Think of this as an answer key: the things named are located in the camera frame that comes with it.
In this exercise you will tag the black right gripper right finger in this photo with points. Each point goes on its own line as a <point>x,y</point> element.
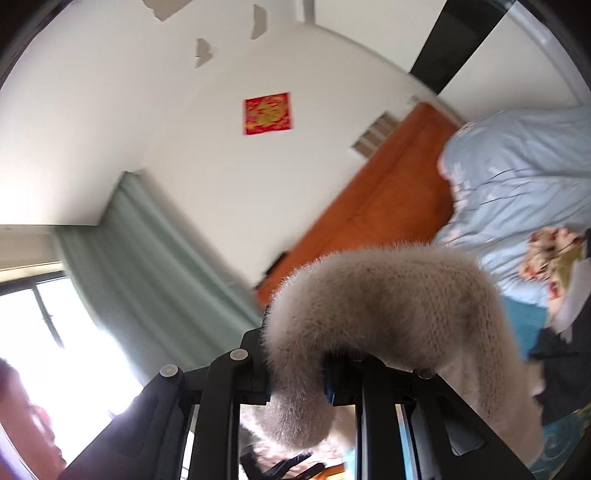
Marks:
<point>414,425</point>

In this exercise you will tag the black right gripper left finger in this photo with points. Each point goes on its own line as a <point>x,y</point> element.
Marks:
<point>147,441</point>

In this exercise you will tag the beige fuzzy knit sweater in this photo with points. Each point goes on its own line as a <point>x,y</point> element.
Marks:
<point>413,307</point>

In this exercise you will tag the black and white jacket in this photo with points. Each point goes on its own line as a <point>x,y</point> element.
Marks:
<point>566,369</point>

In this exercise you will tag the teal floral bed blanket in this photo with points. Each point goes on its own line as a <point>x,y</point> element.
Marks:
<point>562,437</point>

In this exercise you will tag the green curtain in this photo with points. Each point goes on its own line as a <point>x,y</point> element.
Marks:
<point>159,291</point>

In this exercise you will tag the orange wooden headboard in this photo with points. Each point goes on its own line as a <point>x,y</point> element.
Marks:
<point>398,196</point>

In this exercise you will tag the light blue floral quilt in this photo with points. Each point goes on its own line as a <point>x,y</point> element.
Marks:
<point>512,174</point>

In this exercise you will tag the black glass wardrobe strip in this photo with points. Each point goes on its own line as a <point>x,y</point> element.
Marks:
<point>462,26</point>

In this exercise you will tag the red fu wall decoration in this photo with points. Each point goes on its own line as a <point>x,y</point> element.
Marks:
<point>265,114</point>

